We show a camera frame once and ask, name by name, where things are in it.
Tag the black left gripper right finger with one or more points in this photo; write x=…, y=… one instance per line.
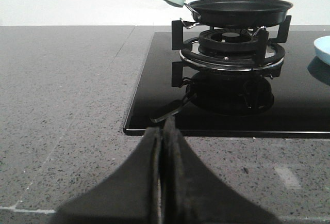
x=193, y=194

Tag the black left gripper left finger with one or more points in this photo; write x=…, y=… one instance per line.
x=129, y=195

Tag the light blue plate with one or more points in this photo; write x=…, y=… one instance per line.
x=322, y=49

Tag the black glass gas cooktop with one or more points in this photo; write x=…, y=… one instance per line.
x=295, y=104

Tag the left black burner head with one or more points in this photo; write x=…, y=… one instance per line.
x=227, y=40

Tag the left black pan support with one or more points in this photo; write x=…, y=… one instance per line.
x=266, y=61

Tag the black frying pan mint handle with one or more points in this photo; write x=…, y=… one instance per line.
x=234, y=13

